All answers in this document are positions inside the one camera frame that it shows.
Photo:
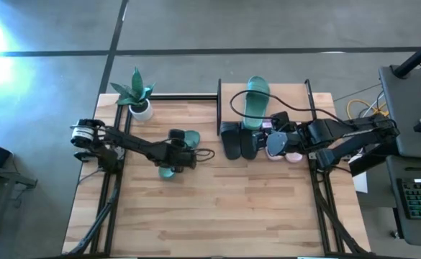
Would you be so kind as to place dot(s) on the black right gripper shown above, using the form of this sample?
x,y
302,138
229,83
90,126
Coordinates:
x,y
278,144

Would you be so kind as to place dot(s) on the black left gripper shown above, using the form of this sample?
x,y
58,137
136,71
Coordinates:
x,y
181,160

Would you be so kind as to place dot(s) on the green slide sandal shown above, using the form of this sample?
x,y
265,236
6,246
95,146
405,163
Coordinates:
x,y
257,97
193,138

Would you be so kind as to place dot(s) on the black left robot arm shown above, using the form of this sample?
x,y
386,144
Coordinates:
x,y
134,144

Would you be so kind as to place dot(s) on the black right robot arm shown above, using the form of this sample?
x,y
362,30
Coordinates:
x,y
357,135

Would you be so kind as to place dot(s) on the wooden shelf with black legs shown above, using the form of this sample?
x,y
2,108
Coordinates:
x,y
289,93

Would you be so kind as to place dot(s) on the white plant pot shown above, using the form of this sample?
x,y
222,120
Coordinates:
x,y
141,113

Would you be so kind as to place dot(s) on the green leafy plant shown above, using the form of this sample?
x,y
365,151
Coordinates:
x,y
136,90

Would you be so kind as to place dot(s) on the white paper sheet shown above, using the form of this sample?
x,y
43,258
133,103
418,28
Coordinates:
x,y
360,183

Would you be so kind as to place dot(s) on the grey side desk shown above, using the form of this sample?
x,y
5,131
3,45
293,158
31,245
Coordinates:
x,y
404,108

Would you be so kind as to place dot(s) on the black backlit keyboard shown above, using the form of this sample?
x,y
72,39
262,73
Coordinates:
x,y
420,198

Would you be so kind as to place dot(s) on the black side stand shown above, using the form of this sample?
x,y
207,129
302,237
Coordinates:
x,y
5,178

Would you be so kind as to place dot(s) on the black pole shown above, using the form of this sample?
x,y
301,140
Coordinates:
x,y
417,57

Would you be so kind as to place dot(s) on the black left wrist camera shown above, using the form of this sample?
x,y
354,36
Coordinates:
x,y
177,137

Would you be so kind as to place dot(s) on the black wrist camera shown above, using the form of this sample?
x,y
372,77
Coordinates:
x,y
177,137
280,120

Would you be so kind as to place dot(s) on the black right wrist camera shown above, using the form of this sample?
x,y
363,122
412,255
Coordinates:
x,y
280,120

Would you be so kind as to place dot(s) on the black aluminium table frame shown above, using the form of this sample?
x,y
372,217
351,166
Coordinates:
x,y
181,96

